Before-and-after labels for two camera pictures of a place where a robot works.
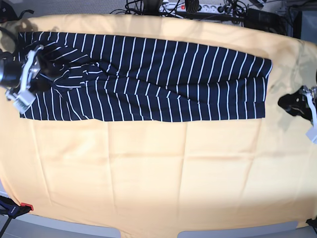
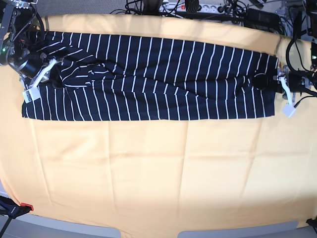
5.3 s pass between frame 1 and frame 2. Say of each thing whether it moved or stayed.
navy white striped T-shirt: stayed
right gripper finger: moved
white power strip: stayed
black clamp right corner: stayed
